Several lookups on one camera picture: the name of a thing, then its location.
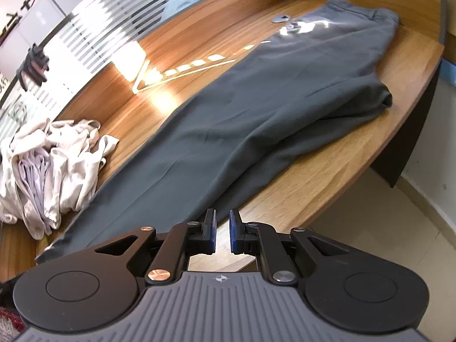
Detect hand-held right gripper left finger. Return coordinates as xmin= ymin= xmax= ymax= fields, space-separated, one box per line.
xmin=89 ymin=208 xmax=218 ymax=286

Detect dark desk side panel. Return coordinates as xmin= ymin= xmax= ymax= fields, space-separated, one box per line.
xmin=370 ymin=55 xmax=447 ymax=188

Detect beige pants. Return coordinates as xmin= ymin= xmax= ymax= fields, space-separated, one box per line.
xmin=9 ymin=118 xmax=121 ymax=166
xmin=0 ymin=139 xmax=107 ymax=240

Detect lavender shirt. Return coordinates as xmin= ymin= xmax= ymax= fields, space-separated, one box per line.
xmin=12 ymin=148 xmax=52 ymax=229

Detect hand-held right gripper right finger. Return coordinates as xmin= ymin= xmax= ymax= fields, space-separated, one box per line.
xmin=229 ymin=209 xmax=355 ymax=287

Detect black glove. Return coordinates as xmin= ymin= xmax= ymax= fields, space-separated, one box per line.
xmin=19 ymin=42 xmax=51 ymax=91

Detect grey pants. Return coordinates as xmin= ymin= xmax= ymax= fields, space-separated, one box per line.
xmin=36 ymin=0 xmax=400 ymax=265

